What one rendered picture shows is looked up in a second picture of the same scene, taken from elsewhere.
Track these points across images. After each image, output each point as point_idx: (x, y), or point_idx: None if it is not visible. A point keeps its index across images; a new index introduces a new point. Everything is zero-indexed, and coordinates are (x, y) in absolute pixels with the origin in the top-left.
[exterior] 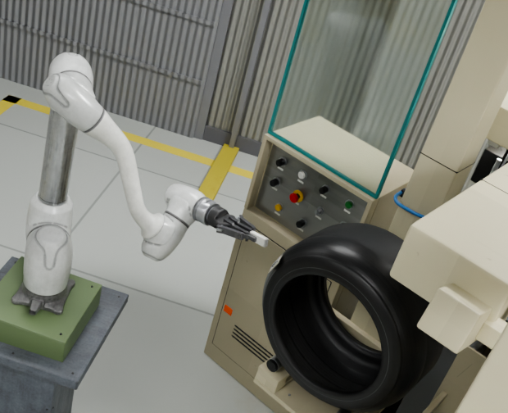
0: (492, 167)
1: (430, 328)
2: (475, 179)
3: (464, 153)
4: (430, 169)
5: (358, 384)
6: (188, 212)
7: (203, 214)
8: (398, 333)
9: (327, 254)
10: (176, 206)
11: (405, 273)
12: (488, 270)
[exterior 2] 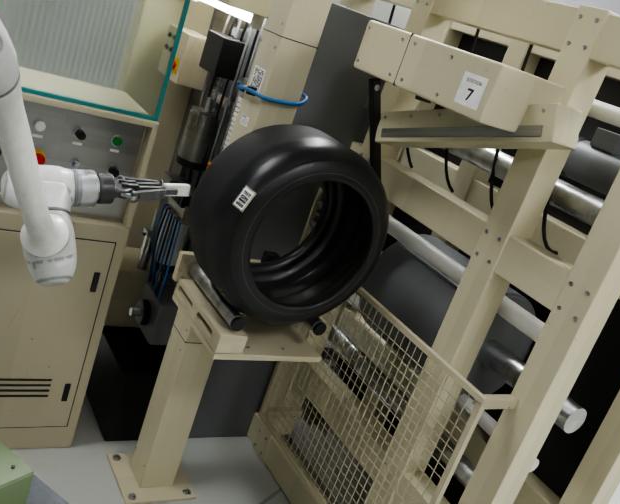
0: (256, 51)
1: (560, 138)
2: (219, 73)
3: (323, 26)
4: (292, 51)
5: (290, 296)
6: (70, 197)
7: (96, 189)
8: (384, 202)
9: (310, 157)
10: (52, 194)
11: (495, 112)
12: (551, 82)
